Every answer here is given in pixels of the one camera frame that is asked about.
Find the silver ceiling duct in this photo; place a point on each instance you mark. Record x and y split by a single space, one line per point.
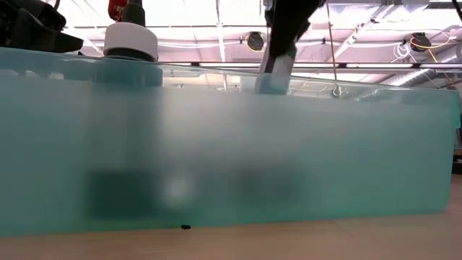
415 77

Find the large green food coloring bottle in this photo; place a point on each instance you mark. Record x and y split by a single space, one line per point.
279 66

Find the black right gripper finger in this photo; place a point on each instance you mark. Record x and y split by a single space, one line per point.
288 25

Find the large black food coloring bottle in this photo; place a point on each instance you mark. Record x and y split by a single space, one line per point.
130 41

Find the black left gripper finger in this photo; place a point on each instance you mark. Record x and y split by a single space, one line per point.
39 38
47 14

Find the long ceiling light rail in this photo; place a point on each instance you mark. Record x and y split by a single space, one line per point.
361 65

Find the translucent teal plastic bin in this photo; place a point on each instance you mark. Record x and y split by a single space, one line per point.
252 144

